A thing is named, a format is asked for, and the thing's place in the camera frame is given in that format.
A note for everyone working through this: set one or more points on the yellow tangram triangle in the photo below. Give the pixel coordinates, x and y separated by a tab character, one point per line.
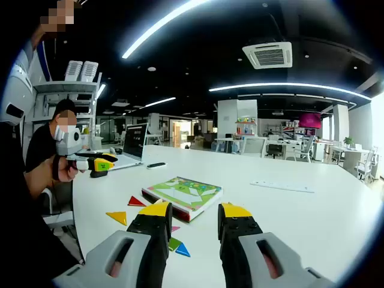
118	217

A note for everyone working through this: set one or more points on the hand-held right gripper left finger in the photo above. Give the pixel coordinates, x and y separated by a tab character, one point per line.
150	240

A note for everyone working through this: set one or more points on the silver laptop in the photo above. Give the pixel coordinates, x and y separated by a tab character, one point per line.
135	141

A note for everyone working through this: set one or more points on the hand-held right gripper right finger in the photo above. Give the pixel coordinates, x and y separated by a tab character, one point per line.
240	240

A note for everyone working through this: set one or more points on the white plastic strip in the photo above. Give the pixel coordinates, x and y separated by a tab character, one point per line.
282	186

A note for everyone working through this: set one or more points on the white shelf rack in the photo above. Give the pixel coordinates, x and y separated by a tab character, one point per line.
66	88

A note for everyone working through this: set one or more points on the green pattern sheet book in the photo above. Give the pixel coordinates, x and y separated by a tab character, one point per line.
183	195

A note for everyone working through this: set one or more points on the grey office chair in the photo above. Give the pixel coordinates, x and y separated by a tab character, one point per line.
58	216

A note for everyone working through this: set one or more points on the light blue tangram triangle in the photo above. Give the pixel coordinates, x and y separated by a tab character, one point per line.
183	250

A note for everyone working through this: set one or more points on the green tangram square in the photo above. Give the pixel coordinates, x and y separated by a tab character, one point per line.
174	244

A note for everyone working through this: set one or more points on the white office chair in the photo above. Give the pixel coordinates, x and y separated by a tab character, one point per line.
367	165

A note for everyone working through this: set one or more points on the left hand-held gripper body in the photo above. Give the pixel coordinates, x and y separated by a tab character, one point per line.
70	142

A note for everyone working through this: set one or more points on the black office chair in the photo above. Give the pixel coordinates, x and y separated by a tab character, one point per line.
274	150

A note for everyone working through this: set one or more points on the curved ceiling strip light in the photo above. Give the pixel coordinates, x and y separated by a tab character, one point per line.
285	85

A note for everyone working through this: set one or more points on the stack of white bins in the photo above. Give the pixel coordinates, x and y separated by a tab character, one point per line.
73	70
90	70

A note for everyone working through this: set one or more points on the white ceiling air conditioner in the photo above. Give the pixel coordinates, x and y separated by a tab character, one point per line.
268	55

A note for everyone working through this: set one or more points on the black and white remote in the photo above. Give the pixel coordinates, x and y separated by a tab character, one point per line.
156	165

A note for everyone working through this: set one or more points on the pink tangram triangle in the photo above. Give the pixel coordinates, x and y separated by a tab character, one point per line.
175	228

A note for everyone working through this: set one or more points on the shelf with colourful items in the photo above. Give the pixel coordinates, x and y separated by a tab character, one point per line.
246	126

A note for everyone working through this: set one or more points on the straight ceiling strip light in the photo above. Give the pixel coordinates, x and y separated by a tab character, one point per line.
159	27

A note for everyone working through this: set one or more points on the potted green plant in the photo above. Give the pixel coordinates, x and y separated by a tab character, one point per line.
349	141

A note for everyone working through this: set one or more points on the red tangram triangle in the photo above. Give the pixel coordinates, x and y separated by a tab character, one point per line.
136	202

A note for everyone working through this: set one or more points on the white worn device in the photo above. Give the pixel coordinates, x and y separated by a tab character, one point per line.
18	90

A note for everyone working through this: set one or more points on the person's left hand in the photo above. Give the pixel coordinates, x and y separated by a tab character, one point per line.
64	171

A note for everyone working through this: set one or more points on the person's dark clothing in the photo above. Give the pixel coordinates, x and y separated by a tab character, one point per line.
18	225

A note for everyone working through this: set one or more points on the magenta hanging sign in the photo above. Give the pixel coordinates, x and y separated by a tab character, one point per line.
310	120

